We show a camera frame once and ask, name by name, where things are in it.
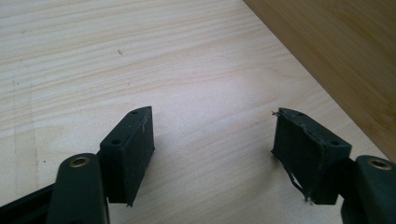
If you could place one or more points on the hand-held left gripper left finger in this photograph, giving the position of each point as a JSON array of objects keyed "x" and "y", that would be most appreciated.
[{"x": 127, "y": 155}]

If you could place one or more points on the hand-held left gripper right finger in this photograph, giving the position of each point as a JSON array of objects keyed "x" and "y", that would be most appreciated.
[{"x": 306, "y": 155}]

